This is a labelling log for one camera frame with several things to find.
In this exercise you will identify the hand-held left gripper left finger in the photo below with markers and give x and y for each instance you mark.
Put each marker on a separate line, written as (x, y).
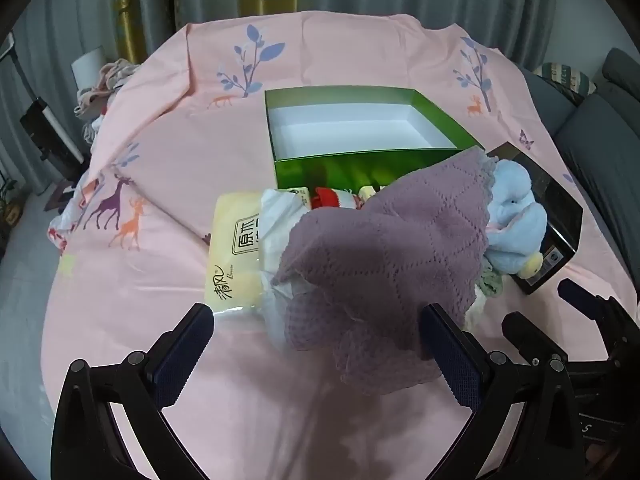
(180, 360)

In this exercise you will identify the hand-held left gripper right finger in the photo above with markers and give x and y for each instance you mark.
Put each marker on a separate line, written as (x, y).
(452, 360)

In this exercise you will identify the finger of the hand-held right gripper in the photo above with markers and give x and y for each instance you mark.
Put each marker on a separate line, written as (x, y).
(530, 332)
(582, 297)

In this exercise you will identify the light blue plush toy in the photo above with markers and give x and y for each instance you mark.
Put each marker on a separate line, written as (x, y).
(515, 215)

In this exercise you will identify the purple knitted cloth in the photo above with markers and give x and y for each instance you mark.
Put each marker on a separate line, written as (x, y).
(390, 250)

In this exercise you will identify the green cardboard box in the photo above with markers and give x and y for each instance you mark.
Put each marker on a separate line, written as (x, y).
(350, 170)

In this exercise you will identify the pale green cloth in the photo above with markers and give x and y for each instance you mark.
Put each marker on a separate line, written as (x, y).
(492, 282)

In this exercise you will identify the black glossy box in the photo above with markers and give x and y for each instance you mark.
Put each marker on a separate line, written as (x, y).
(557, 210)

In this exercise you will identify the yellow tissue pack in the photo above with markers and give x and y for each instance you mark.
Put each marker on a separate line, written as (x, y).
(235, 250)

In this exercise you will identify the grey sofa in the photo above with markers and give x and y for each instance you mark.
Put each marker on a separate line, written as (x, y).
(600, 135)

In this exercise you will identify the white plastic bag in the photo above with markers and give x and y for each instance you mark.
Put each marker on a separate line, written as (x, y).
(277, 220)

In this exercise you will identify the red and white packet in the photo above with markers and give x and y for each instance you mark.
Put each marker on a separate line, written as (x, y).
(330, 196)

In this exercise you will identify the striped cushion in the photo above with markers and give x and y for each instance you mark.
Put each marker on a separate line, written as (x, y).
(567, 80)

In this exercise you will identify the pink printed bedsheet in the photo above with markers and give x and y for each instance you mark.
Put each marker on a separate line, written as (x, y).
(200, 135)

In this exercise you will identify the black rectangular object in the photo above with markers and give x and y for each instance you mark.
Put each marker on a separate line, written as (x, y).
(42, 132)

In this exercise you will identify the floral cloth pile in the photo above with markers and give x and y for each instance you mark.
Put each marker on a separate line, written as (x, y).
(110, 80)

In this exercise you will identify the white lamp shade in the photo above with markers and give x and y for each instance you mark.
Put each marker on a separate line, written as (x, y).
(89, 67)

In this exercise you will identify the white pole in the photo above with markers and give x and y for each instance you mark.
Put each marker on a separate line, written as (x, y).
(12, 57)

